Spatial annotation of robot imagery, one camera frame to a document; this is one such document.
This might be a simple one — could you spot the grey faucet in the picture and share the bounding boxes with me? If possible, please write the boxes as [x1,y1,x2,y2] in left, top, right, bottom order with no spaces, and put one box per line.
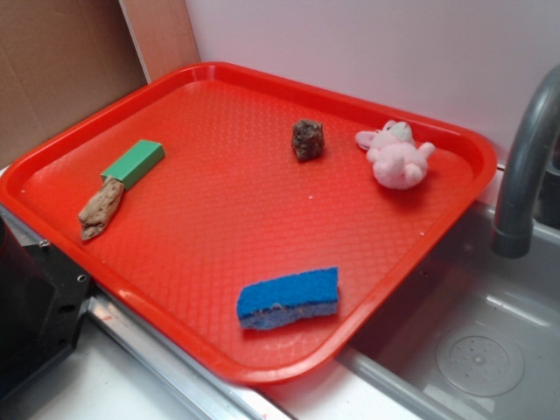
[491,66,559,258]

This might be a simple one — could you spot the grey sink basin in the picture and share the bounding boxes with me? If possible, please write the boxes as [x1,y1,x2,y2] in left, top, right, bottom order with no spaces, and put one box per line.
[339,180,559,419]

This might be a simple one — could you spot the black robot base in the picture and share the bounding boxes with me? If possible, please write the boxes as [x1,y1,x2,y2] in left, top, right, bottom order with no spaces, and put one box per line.
[1,221,92,402]

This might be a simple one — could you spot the red plastic tray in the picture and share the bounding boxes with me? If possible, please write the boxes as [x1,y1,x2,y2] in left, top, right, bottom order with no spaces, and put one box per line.
[1,63,497,385]

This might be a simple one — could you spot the brown crumpled cloth piece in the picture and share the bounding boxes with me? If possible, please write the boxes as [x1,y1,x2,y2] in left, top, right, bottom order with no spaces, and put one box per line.
[78,176,125,242]

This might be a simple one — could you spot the brown cardboard panel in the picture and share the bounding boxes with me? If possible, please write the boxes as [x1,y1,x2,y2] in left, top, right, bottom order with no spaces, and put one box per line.
[1,1,146,166]

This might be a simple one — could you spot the dark brown rock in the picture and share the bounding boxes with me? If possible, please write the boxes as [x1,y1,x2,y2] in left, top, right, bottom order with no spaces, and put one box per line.
[291,119,325,162]

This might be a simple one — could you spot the blue sponge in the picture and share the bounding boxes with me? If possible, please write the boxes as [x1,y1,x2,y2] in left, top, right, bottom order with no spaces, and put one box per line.
[236,267,339,331]

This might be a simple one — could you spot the green rectangular block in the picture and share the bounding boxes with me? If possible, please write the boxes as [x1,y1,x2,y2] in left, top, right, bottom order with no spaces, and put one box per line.
[101,139,165,191]

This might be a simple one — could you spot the pink plush bunny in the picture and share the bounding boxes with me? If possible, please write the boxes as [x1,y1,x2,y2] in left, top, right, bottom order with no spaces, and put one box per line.
[354,120,436,191]

